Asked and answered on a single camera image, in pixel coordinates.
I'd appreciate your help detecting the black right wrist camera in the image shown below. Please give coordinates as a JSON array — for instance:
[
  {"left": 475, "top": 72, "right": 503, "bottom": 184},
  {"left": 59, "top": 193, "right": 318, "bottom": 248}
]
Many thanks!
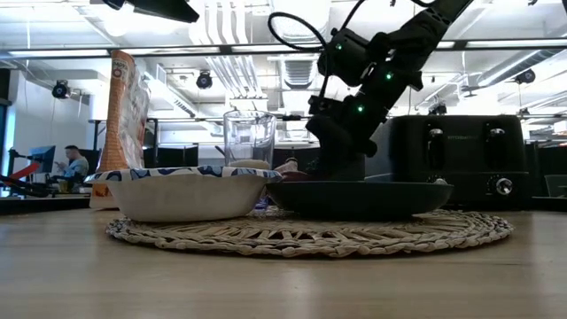
[{"left": 316, "top": 27, "right": 372, "bottom": 89}]

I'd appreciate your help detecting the dark green plate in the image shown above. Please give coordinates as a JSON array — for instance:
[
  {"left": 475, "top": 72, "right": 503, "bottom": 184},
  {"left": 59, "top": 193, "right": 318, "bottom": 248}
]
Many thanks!
[{"left": 265, "top": 178, "right": 455, "bottom": 222}]

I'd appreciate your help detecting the computer monitor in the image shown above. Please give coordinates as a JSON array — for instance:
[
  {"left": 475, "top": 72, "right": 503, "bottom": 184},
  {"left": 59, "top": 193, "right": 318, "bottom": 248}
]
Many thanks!
[{"left": 27, "top": 144, "right": 57, "bottom": 175}]

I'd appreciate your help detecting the round woven straw placemat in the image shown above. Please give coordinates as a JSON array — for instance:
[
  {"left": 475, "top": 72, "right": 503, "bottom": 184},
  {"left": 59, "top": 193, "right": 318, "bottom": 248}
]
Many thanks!
[{"left": 105, "top": 205, "right": 517, "bottom": 260}]

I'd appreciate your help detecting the red bar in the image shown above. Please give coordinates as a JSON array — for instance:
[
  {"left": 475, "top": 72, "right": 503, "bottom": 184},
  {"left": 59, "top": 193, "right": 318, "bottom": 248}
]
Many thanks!
[{"left": 0, "top": 160, "right": 42, "bottom": 188}]

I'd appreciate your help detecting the black table edge rail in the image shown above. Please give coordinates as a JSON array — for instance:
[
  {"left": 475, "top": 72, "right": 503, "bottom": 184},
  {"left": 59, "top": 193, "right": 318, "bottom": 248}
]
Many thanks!
[{"left": 0, "top": 194, "right": 567, "bottom": 217}]

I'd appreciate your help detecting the blue patterned paper bowl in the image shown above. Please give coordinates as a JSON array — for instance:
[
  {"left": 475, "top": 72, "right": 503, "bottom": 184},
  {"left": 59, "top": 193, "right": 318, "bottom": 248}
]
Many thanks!
[{"left": 83, "top": 165, "right": 284, "bottom": 223}]

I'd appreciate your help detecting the person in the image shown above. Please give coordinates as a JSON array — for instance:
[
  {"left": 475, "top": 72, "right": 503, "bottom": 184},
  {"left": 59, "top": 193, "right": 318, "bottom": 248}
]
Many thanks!
[
  {"left": 274, "top": 156, "right": 299, "bottom": 175},
  {"left": 53, "top": 144, "right": 90, "bottom": 182}
]

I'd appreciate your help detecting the pumpkin cereal box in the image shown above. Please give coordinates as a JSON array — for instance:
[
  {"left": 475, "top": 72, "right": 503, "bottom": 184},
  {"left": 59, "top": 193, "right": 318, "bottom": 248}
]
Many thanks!
[{"left": 89, "top": 49, "right": 152, "bottom": 211}]

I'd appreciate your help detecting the clear glass with white rice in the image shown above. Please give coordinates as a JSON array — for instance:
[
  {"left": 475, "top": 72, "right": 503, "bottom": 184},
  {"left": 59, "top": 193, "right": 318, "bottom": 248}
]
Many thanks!
[{"left": 221, "top": 109, "right": 278, "bottom": 172}]

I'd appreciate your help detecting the grey mesh bin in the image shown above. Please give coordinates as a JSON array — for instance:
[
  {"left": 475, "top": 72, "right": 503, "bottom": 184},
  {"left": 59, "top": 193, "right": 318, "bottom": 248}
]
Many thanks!
[{"left": 544, "top": 174, "right": 567, "bottom": 198}]

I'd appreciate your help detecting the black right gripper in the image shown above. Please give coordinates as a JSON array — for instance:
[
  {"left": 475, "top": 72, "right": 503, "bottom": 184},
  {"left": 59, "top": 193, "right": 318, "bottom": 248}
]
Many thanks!
[{"left": 304, "top": 74, "right": 409, "bottom": 182}]

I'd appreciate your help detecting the black overhead frame bar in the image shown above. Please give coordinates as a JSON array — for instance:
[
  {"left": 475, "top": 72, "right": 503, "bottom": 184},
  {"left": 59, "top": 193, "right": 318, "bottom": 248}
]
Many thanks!
[{"left": 0, "top": 38, "right": 567, "bottom": 59}]

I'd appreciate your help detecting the black four-slot toaster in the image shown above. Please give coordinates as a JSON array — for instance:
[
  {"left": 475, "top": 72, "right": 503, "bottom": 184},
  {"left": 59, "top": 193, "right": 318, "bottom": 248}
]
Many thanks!
[{"left": 364, "top": 114, "right": 532, "bottom": 212}]

